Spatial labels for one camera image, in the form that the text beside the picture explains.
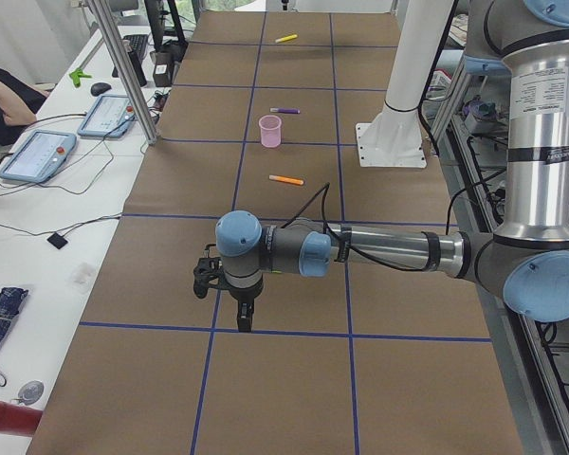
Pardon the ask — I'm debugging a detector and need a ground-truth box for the red cylinder bottle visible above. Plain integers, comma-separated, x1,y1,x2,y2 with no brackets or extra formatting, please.
0,401,43,437

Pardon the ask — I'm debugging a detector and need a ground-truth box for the orange highlighter pen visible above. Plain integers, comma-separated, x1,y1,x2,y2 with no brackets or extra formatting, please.
268,174,305,186

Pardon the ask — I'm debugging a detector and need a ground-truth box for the folded blue umbrella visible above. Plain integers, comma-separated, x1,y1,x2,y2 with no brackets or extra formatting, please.
0,287,28,344

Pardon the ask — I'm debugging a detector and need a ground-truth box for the purple marker pen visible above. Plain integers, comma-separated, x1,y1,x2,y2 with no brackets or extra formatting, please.
269,107,301,115

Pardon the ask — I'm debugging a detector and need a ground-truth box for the far grey teach pendant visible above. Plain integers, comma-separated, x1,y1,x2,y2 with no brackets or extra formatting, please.
77,94,135,138

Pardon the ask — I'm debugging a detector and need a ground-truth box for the green plastic clamp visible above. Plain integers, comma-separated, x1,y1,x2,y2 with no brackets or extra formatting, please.
68,67,92,88

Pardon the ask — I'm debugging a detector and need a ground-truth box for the round silver metal disc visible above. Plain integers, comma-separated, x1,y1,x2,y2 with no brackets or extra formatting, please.
17,380,45,406

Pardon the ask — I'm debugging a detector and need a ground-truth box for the yellow highlighter pen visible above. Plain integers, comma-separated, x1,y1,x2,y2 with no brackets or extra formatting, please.
274,33,299,44

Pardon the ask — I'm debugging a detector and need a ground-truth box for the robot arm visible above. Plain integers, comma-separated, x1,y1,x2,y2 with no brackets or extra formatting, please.
193,1,569,332

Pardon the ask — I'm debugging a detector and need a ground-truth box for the black keyboard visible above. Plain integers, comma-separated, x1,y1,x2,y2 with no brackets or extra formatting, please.
122,34,149,62

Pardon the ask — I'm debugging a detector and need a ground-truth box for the person in black shirt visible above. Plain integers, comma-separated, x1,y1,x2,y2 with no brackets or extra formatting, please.
0,68,49,146

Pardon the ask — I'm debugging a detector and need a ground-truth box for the pink mesh pen holder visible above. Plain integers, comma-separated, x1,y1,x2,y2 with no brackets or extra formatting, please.
258,115,282,148

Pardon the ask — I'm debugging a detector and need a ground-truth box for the dark cardboard box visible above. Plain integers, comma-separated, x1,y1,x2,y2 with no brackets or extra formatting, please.
151,43,181,87

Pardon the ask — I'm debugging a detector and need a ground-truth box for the black computer mouse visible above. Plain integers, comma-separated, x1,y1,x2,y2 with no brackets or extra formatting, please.
90,82,112,97

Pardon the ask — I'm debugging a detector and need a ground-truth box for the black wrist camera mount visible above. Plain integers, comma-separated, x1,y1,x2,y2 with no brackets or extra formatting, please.
193,244,227,299

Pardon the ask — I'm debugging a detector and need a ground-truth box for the grey teach pendant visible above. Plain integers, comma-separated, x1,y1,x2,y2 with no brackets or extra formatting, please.
77,94,135,138
0,130,77,183

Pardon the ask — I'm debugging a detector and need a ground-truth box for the clear plastic wrapper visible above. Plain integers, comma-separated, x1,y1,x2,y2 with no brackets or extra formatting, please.
68,263,98,294

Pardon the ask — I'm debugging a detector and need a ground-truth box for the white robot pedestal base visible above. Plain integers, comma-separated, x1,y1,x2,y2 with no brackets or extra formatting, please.
356,0,455,169

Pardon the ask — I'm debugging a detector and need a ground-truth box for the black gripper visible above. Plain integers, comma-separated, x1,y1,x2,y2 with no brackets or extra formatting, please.
226,273,264,332

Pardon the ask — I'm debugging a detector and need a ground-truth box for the near grey teach pendant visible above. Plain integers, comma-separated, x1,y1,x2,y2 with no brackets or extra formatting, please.
0,130,77,183

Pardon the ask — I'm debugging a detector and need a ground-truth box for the aluminium frame post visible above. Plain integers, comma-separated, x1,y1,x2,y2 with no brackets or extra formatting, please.
86,0,157,145

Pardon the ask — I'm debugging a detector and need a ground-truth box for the small black box device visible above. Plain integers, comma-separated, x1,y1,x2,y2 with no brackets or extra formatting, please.
46,232,68,249

